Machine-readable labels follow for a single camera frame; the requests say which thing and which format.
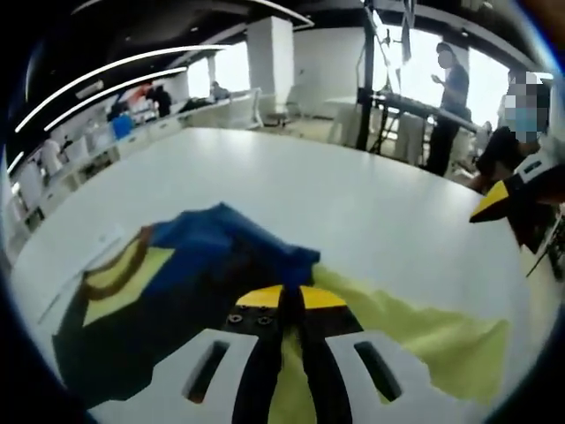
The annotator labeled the white square pillar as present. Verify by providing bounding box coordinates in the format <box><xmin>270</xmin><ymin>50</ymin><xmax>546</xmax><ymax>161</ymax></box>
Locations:
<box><xmin>246</xmin><ymin>16</ymin><xmax>295</xmax><ymax>127</ymax></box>

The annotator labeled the black metal stand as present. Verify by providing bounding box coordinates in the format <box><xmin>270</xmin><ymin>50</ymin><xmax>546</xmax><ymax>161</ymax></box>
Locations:
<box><xmin>355</xmin><ymin>0</ymin><xmax>379</xmax><ymax>151</ymax></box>

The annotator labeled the blue box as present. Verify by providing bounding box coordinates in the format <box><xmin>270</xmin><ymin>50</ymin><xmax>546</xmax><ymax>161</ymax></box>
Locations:
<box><xmin>112</xmin><ymin>117</ymin><xmax>133</xmax><ymax>140</ymax></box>

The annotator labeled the long white cabinet counter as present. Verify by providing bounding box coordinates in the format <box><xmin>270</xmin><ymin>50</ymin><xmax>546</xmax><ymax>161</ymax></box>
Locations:
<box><xmin>12</xmin><ymin>95</ymin><xmax>261</xmax><ymax>222</ymax></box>

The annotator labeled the yellow blue black garment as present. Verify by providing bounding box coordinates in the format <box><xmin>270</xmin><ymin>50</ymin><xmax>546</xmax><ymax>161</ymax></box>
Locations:
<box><xmin>51</xmin><ymin>201</ymin><xmax>511</xmax><ymax>424</ymax></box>

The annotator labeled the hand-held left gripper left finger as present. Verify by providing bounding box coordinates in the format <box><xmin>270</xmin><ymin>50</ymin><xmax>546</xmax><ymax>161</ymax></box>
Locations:
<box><xmin>147</xmin><ymin>284</ymin><xmax>288</xmax><ymax>424</ymax></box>

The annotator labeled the thin white template strip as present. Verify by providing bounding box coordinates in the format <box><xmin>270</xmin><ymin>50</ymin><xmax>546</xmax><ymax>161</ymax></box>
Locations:
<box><xmin>37</xmin><ymin>223</ymin><xmax>128</xmax><ymax>326</ymax></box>

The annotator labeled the long white ceiling light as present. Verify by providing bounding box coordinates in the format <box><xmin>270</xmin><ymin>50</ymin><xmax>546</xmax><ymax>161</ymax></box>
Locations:
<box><xmin>15</xmin><ymin>43</ymin><xmax>230</xmax><ymax>133</ymax></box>
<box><xmin>43</xmin><ymin>65</ymin><xmax>189</xmax><ymax>133</ymax></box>

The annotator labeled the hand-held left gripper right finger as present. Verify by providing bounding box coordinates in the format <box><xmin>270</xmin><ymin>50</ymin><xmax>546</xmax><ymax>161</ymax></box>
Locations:
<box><xmin>289</xmin><ymin>285</ymin><xmax>436</xmax><ymax>424</ymax></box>

